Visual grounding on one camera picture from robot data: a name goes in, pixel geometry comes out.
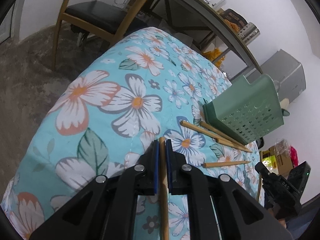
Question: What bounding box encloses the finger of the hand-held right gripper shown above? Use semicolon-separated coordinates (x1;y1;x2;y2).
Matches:
255;162;270;180

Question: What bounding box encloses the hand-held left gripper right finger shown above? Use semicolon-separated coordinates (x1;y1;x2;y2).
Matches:
166;139;293;240

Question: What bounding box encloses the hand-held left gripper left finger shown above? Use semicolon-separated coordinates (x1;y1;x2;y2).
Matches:
29;140;160;240

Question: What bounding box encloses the wooden chopsticks bundle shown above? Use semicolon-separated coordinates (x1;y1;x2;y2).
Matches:
256;174;263;202

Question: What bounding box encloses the green utensil holder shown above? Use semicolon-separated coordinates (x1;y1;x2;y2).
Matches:
202;74;285;146

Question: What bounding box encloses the person's right hand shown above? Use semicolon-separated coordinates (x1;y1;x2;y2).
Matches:
274;206;288;228

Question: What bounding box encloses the cardboard box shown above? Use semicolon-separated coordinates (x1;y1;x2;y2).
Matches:
260;140;293;173

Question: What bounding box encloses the pink plastic bag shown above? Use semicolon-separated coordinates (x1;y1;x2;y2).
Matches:
289;145;299;167

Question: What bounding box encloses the blue floral tablecloth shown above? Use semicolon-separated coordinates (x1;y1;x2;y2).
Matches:
0;26;265;240

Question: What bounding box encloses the grey refrigerator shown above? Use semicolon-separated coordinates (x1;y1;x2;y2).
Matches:
246;49;307;105

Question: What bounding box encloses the grey desk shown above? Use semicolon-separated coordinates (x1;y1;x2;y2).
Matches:
135;0;264;75

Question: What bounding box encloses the orange plastic bag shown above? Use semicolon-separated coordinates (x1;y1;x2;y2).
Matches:
202;47;227;67

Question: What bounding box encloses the metal canister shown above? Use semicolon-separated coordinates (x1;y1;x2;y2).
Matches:
236;22;260;45

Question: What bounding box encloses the brown snack bag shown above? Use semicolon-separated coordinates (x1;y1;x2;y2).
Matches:
220;9;247;30

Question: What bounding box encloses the wooden chair black seat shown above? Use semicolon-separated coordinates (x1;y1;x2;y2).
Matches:
51;0;177;72

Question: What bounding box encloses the white door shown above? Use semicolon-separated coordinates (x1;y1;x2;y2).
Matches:
0;0;25;45

